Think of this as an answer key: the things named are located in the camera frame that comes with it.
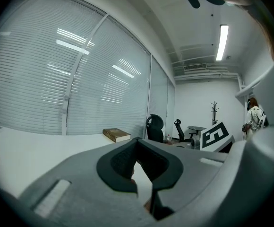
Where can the white ceiling pipe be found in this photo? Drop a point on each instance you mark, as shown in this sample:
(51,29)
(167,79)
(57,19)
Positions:
(205,75)

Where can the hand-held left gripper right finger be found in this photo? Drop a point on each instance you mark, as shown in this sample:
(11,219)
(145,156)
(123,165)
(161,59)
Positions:
(193,171)

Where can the red-capped bottle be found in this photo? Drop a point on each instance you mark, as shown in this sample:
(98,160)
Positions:
(168,137)

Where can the ceiling air vent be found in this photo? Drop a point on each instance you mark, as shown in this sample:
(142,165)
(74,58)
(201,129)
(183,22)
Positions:
(194,67)

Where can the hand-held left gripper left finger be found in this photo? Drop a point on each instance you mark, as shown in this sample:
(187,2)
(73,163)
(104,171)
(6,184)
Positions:
(80,174)

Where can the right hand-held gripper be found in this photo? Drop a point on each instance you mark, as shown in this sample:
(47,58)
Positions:
(215,136)

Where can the black coat rack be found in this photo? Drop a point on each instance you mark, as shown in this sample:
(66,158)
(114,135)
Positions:
(214,115)

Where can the long ceiling light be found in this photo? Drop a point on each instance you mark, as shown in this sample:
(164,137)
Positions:
(222,42)

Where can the round glass table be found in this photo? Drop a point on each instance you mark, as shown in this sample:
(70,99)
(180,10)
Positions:
(197,128)

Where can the white window blind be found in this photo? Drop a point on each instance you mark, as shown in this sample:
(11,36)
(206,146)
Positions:
(171,103)
(33,79)
(158,91)
(108,91)

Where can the brown hardcover book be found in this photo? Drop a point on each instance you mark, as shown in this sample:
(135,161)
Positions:
(115,133)

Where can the black office chair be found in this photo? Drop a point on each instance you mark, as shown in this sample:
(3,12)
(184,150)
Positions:
(154,129)
(180,133)

